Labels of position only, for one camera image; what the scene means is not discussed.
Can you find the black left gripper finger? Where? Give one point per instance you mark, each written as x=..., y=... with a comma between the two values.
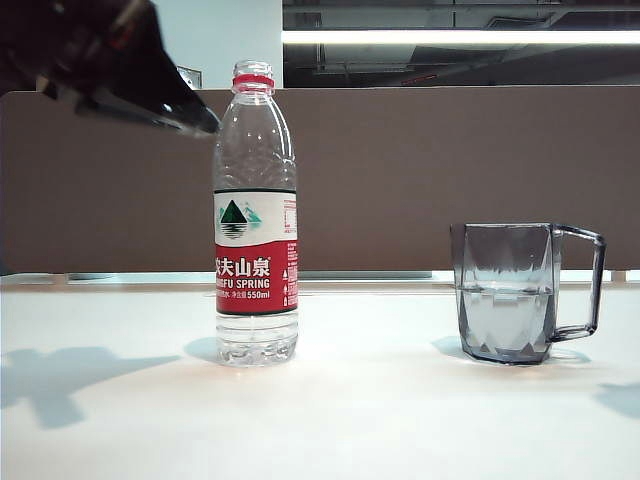
x=145, y=65
x=140, y=118

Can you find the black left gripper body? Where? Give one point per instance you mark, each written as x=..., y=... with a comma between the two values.
x=45, y=40

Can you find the clear red-labelled mineral water bottle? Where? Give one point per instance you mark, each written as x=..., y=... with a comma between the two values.
x=250, y=270

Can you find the long white ceiling light strip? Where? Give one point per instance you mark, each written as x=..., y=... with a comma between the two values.
x=500, y=36

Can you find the silver wall switch plate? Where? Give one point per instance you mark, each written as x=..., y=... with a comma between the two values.
x=195, y=76

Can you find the grey partition support post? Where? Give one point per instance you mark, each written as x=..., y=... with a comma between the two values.
x=620, y=276

